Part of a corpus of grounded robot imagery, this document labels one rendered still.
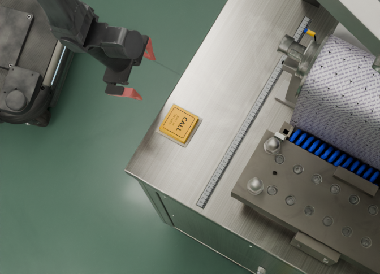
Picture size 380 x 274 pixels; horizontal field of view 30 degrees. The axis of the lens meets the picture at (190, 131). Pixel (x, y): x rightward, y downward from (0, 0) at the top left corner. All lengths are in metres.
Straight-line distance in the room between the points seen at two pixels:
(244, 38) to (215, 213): 0.44
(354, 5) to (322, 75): 0.64
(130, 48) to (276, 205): 0.46
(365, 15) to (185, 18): 2.11
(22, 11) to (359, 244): 1.55
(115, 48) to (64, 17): 0.14
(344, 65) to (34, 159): 1.60
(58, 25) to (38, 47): 1.20
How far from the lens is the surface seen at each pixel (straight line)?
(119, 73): 1.50
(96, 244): 2.59
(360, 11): 0.69
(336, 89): 1.32
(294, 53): 1.36
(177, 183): 1.67
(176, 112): 1.68
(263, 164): 1.54
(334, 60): 1.32
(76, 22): 1.35
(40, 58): 2.53
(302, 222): 1.53
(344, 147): 1.54
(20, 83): 2.47
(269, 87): 1.73
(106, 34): 1.40
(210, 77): 1.73
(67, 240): 2.61
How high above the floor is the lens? 2.53
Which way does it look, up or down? 75 degrees down
